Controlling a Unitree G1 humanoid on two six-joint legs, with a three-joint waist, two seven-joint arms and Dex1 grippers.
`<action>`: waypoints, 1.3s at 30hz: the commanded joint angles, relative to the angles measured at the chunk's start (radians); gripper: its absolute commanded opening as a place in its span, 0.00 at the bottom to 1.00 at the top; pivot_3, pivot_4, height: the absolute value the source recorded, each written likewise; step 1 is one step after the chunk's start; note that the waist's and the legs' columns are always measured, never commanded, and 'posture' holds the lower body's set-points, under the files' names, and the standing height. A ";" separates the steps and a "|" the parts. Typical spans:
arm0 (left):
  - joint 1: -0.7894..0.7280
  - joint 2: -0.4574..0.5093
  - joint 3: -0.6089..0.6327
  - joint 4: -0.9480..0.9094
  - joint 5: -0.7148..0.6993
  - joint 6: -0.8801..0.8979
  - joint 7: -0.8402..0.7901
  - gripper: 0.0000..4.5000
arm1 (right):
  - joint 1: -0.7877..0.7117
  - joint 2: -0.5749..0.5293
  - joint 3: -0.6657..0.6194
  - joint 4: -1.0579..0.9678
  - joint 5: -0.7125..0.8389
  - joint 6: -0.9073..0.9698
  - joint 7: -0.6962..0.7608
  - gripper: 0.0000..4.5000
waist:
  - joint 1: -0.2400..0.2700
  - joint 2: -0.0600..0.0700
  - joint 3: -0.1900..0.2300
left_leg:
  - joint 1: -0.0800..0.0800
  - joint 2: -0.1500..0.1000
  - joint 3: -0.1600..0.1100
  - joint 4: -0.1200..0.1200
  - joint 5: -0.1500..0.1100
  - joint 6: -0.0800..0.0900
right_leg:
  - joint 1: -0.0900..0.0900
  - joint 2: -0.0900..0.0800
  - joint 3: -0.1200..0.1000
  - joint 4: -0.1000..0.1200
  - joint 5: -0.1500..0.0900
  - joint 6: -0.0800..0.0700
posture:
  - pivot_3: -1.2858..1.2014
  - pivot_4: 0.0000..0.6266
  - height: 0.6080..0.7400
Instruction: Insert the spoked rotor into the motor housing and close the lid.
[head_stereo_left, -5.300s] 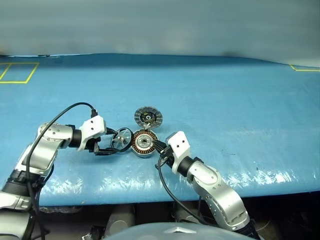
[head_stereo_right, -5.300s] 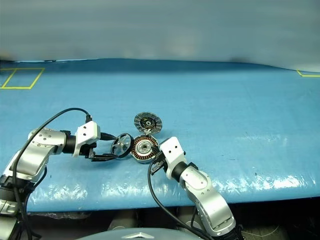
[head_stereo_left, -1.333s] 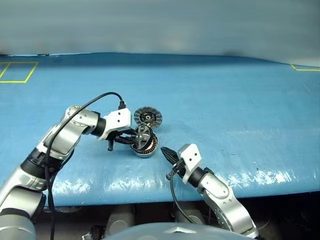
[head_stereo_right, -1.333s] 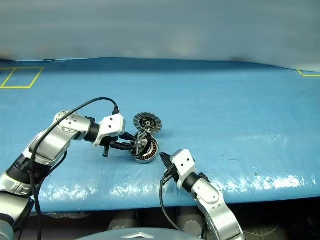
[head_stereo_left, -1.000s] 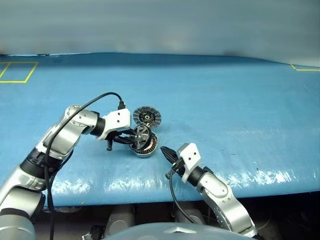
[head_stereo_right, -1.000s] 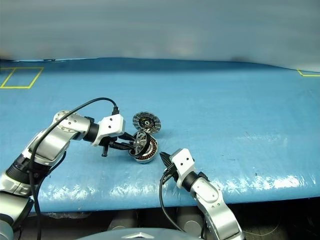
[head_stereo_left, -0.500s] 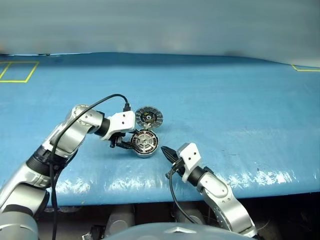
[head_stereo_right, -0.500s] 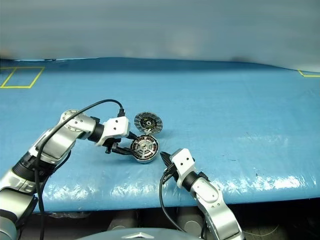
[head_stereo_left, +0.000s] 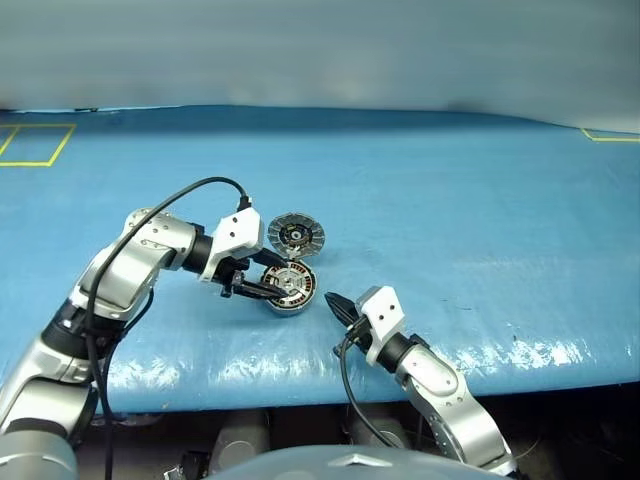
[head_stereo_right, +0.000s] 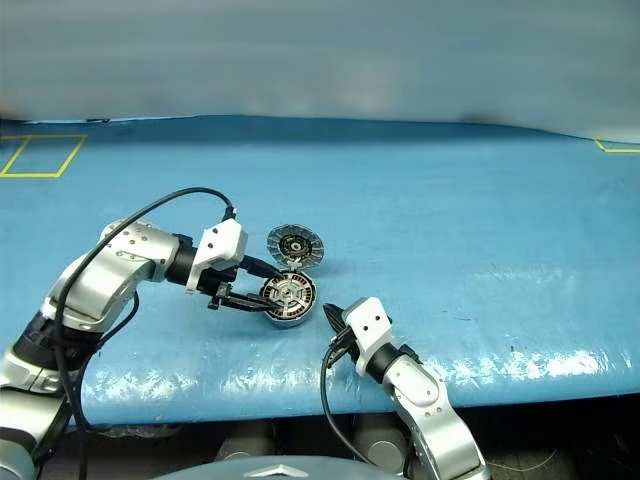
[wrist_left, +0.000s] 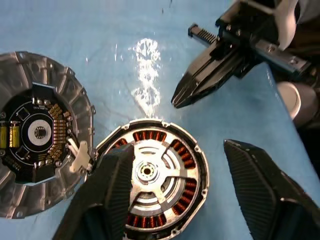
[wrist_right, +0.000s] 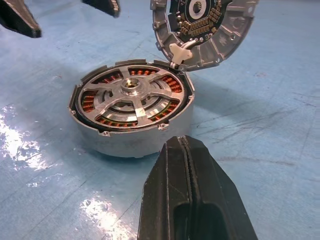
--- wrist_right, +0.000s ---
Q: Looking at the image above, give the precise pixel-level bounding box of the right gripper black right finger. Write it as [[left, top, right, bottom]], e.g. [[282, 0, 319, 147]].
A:
[[183, 134, 259, 240]]

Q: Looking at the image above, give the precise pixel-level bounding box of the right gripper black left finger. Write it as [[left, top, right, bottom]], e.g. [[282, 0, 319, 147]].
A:
[[136, 134, 194, 240]]

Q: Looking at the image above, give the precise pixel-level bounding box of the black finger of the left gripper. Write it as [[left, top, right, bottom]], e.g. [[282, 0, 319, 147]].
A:
[[81, 0, 121, 19], [0, 0, 43, 39]]

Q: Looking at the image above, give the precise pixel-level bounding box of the silver spoked wheel cap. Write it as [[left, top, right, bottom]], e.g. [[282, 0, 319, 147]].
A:
[[79, 65, 185, 132]]

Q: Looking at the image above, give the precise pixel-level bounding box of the silver motor stator housing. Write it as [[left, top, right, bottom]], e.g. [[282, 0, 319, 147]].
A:
[[66, 58, 196, 159]]

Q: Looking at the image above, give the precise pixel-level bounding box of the motor cover with circuit board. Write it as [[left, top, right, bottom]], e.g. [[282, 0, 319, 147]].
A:
[[149, 0, 261, 74]]

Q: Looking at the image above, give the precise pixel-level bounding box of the blue plastic table cover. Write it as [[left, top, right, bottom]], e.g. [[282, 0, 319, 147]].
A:
[[0, 0, 320, 240]]

